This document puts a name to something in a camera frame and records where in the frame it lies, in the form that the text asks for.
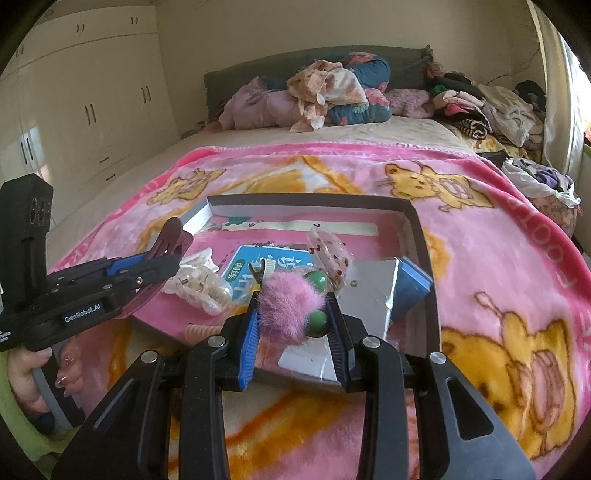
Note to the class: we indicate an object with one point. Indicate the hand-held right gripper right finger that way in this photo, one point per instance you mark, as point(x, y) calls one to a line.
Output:
point(337, 341)

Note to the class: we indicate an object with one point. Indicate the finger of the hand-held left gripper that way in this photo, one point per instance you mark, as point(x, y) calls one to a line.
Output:
point(147, 281)
point(134, 263)

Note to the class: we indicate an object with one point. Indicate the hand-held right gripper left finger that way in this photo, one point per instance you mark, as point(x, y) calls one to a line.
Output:
point(247, 346)

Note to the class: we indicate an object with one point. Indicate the mauve hair clip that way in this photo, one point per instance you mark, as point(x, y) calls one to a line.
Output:
point(173, 233)

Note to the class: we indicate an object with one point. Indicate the shallow grey cardboard box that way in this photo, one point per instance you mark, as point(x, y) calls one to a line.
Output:
point(422, 240)

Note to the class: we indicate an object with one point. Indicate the person's left hand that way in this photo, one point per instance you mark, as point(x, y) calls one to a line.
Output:
point(27, 374)

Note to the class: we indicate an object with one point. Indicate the cream hair claw clip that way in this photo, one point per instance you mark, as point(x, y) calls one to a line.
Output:
point(198, 286)

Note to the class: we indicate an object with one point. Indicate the silver packet with blue edge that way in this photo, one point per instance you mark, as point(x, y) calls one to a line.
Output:
point(369, 300)

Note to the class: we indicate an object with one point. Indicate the patterned hair accessory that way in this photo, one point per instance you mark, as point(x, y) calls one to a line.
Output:
point(330, 254)

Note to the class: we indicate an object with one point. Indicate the pink printed blanket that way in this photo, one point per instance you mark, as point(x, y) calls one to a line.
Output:
point(485, 258)

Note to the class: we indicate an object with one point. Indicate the cream wardrobe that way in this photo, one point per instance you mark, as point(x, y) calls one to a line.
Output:
point(92, 92)

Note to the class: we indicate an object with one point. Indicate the lilac garment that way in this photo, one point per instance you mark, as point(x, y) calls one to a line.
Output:
point(258, 106)

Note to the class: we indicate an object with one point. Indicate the dark padded headboard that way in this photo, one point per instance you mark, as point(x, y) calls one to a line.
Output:
point(231, 78)

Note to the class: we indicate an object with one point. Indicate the pink floral garment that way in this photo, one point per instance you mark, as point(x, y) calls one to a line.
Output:
point(411, 101)

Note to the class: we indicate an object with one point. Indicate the dark blue floral quilt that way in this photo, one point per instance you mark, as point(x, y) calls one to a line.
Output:
point(369, 92)

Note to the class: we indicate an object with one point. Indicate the cream floral garment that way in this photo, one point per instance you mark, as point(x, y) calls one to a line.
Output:
point(323, 87)

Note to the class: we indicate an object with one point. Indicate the bag of clothes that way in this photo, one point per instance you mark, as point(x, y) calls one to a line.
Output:
point(545, 184)

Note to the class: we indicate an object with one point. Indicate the pile of mixed clothes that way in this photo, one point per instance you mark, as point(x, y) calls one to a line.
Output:
point(498, 106)

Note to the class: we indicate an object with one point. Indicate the cream curtain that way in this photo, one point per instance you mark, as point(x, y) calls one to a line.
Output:
point(558, 92)

